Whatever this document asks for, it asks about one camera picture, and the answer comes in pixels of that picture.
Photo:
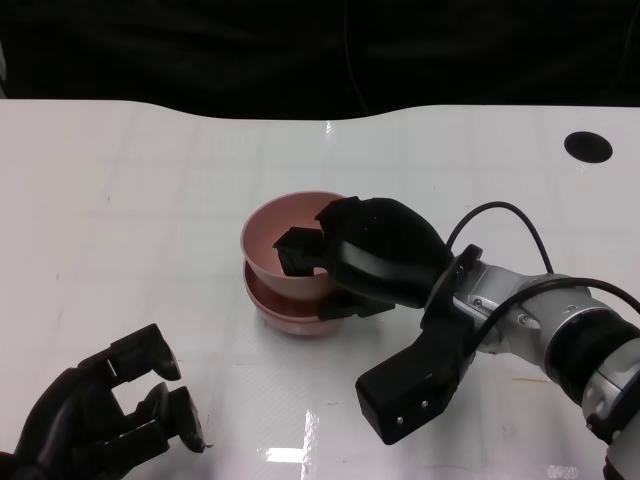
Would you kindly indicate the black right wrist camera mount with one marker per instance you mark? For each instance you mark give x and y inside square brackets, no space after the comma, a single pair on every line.
[415,385]

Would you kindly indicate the pink plastic bowl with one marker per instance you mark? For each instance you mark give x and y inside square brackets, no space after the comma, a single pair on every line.
[280,220]
[300,327]
[280,302]

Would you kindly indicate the black round table grommet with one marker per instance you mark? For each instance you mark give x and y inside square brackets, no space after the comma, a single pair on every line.
[588,146]

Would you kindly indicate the black backdrop cloth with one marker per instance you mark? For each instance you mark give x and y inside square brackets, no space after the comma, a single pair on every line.
[200,50]

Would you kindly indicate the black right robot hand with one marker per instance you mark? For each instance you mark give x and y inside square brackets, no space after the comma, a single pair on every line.
[390,250]

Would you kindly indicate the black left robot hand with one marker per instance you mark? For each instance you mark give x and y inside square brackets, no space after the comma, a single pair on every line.
[75,425]

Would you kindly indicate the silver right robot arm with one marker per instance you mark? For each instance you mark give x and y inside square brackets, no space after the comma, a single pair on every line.
[565,330]

